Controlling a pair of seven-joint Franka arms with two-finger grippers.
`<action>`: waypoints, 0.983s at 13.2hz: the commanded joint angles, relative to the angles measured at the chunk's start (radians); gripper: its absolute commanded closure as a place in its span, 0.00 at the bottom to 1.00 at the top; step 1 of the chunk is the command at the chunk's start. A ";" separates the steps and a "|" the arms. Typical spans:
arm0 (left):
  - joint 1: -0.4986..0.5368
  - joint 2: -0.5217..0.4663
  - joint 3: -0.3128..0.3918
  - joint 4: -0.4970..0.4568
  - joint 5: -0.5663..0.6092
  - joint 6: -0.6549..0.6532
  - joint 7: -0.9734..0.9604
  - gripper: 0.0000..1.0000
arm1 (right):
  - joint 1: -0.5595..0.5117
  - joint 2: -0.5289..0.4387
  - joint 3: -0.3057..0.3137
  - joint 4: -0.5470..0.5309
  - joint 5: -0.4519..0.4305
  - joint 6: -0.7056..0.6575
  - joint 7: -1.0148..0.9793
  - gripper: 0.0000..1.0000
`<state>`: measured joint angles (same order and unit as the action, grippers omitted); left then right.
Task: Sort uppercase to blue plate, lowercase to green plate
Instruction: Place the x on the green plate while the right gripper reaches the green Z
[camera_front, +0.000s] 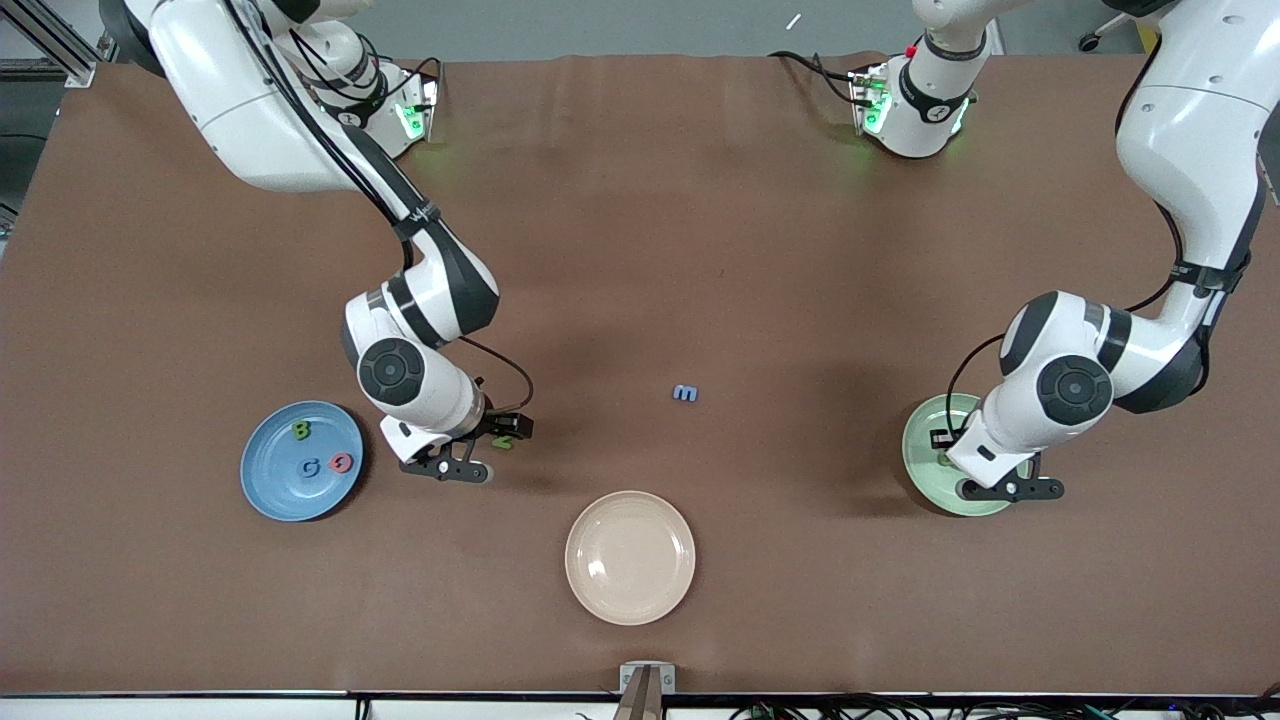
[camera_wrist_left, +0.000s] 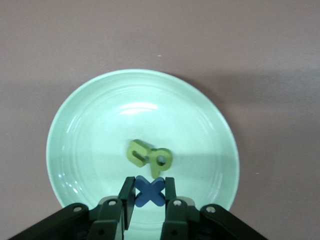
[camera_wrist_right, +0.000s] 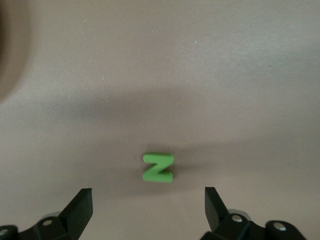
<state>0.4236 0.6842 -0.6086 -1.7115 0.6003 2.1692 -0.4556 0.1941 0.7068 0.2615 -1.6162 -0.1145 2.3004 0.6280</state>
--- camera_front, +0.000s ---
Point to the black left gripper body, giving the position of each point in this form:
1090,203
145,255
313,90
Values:
942,438

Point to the red letter Q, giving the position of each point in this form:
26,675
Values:
342,463

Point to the blue letter m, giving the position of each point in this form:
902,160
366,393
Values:
685,393

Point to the blue letter G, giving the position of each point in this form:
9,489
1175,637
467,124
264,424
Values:
312,468

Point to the green letter B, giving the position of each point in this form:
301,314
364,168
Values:
301,431

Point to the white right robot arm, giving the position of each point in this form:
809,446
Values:
240,110

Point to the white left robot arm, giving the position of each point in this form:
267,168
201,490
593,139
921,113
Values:
1190,130

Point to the green plate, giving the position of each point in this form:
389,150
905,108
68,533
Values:
920,440

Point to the beige plate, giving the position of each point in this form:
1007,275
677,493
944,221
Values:
630,558

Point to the blue plate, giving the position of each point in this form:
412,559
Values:
290,490

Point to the brown table cover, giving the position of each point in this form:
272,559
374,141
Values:
700,220

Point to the office chair base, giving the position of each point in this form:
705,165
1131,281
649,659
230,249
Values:
1090,42

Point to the metal table edge bracket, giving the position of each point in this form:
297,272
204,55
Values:
645,690

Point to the white table edge rail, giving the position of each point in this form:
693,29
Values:
200,708

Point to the aluminium frame post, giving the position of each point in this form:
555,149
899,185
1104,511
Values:
70,60

